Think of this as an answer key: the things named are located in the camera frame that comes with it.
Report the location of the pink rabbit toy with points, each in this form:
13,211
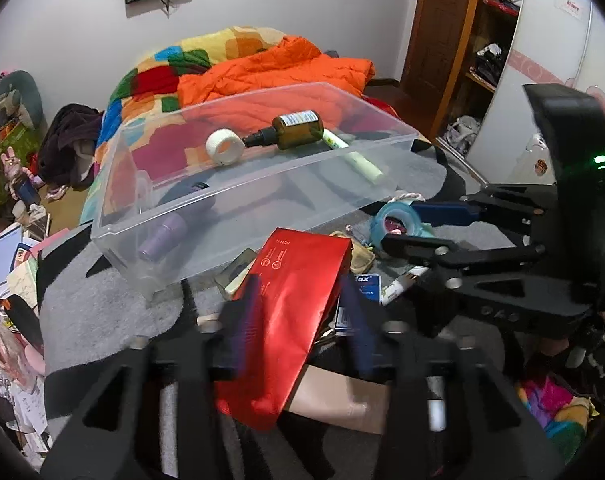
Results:
15,170

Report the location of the pink plush slipper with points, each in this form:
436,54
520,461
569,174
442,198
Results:
17,365

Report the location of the red foil pouch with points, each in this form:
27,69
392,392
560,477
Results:
282,320

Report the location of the red and white label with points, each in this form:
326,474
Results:
571,6

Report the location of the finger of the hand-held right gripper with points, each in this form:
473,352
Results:
422,249
447,214

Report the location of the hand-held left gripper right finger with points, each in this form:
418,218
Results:
357,330

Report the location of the colourful patterned cloth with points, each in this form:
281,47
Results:
552,405

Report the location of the purple cup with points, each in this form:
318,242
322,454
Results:
165,235

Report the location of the grey clothes heap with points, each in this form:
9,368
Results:
462,135

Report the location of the person's right forearm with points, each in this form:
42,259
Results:
602,360

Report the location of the white sliding wardrobe door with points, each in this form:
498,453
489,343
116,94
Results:
547,40

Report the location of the beige cosmetic tube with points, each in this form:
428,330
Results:
332,395

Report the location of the grey and black blanket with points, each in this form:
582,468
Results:
82,300

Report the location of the blue box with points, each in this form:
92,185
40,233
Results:
367,285

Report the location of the green bag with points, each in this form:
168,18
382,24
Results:
2,180

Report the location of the pile of papers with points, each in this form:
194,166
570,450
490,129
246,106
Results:
27,410

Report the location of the green and white tube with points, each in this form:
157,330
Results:
362,162

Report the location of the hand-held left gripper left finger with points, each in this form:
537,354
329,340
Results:
243,320

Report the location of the pink box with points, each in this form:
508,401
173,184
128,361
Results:
50,242

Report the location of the wooden wardrobe shelf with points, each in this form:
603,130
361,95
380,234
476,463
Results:
480,82

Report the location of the gold box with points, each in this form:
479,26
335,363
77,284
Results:
235,275

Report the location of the white marker pen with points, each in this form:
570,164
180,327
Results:
397,287

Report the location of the orange puffer jacket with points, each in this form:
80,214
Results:
262,75

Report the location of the clear plastic storage bin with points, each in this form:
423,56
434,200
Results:
262,210

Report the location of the dark clothes pile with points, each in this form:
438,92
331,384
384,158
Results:
67,135

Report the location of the brown wooden door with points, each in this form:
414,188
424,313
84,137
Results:
442,35

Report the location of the colourful patchwork blanket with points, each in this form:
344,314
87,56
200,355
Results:
147,80

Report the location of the pink slippers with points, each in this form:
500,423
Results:
56,194

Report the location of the black and white clothes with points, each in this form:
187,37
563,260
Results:
490,62

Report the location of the red cloth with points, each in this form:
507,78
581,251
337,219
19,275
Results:
500,6

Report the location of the white tape roll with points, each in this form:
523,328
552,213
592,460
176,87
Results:
213,147

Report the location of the brown spray bottle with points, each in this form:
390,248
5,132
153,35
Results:
297,130

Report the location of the teal tape roll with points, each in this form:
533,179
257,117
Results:
402,210

